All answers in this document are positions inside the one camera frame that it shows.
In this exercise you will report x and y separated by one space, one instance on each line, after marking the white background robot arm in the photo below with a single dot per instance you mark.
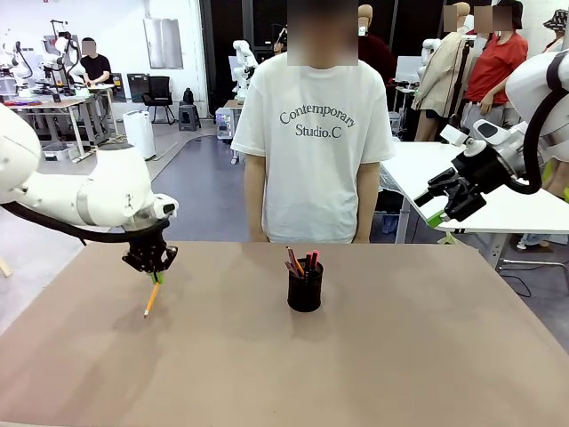
244 66

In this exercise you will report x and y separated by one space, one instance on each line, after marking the person in red shirt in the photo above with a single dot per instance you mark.
495 71

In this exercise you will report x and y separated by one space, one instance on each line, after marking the black stool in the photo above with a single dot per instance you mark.
189 116

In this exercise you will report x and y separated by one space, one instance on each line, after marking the person in white t-shirt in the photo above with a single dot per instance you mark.
311 133

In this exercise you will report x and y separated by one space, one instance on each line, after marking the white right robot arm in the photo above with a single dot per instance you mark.
538 93

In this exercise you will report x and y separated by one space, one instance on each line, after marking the person's left forearm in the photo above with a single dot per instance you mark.
366 200

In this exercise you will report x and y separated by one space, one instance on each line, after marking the black office chair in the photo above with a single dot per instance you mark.
159 95

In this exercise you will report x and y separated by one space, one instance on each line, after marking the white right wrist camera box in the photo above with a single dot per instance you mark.
454 134

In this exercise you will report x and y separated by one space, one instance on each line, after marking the man in black shirt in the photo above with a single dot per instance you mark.
95 66

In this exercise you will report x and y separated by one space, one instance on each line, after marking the pink pen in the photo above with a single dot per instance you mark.
290 268

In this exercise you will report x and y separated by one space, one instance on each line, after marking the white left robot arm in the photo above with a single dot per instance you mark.
89 191

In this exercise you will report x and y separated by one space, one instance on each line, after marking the white air purifier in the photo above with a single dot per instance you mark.
138 135

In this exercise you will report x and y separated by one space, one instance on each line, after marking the silver wall panel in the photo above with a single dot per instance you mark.
163 43

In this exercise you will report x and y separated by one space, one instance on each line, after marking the black marker with pink caps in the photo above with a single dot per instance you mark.
314 260
308 261

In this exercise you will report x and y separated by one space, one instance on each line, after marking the dark red pen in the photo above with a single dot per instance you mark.
292 258

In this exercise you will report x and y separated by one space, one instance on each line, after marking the black mesh pen holder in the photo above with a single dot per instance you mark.
305 291

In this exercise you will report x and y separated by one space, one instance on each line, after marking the person's right forearm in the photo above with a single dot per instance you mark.
255 195

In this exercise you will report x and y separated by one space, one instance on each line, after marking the white humanoid background robot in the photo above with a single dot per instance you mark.
64 58

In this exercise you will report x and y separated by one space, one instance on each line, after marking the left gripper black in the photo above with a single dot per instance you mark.
149 249

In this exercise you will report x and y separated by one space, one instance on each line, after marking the orange pencil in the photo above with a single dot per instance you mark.
301 268

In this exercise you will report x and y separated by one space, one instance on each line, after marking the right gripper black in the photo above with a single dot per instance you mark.
480 171

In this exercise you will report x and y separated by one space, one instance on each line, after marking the yellow pencil with pink eraser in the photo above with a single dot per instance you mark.
151 300

